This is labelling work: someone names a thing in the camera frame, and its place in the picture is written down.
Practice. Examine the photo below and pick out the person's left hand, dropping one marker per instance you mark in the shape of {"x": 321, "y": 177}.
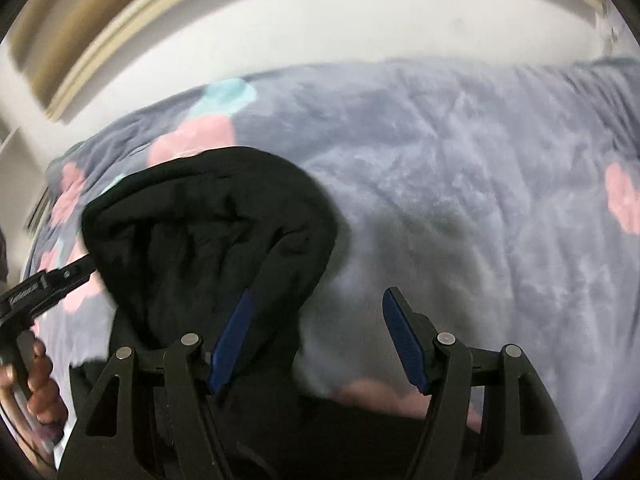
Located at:
{"x": 45, "y": 414}

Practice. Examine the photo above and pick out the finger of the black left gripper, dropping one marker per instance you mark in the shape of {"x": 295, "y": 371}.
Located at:
{"x": 73, "y": 275}

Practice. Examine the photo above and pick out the black jacket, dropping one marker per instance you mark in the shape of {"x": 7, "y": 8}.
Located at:
{"x": 181, "y": 245}

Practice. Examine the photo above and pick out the wooden headboard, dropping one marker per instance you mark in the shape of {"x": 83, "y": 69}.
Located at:
{"x": 59, "y": 45}

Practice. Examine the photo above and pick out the grey floral fleece blanket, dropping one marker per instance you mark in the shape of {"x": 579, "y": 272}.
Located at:
{"x": 502, "y": 200}

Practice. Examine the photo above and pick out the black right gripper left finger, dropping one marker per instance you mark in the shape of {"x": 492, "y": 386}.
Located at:
{"x": 149, "y": 415}

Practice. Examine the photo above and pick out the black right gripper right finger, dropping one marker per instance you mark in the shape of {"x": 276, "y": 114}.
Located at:
{"x": 490, "y": 416}

